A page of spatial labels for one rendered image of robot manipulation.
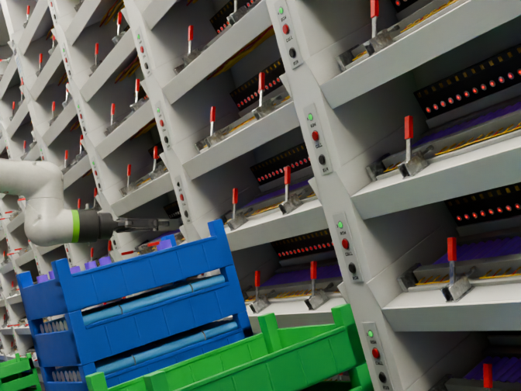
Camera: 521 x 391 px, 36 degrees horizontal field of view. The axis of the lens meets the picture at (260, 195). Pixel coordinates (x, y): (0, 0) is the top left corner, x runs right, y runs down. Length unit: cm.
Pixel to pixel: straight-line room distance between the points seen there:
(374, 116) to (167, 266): 44
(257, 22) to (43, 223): 96
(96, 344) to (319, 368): 37
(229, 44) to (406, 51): 56
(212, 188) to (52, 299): 82
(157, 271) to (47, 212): 99
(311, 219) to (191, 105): 65
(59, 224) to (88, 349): 104
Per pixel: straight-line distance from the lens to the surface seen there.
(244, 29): 160
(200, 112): 206
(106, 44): 280
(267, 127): 158
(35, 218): 227
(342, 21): 145
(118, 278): 128
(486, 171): 111
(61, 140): 341
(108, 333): 127
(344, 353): 107
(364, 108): 142
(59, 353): 133
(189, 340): 133
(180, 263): 133
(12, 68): 370
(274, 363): 101
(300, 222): 155
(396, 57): 121
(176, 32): 210
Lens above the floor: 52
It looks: 2 degrees up
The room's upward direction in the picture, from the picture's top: 15 degrees counter-clockwise
